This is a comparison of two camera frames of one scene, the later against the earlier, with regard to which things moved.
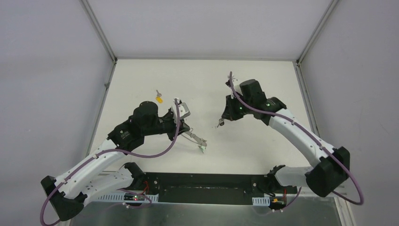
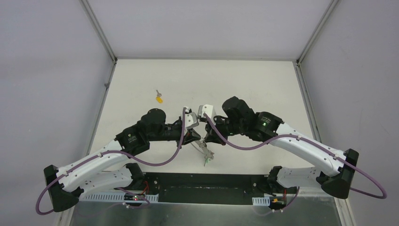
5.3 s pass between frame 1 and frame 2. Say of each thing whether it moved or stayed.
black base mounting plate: stayed
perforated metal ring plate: moved
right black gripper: moved
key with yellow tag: stayed
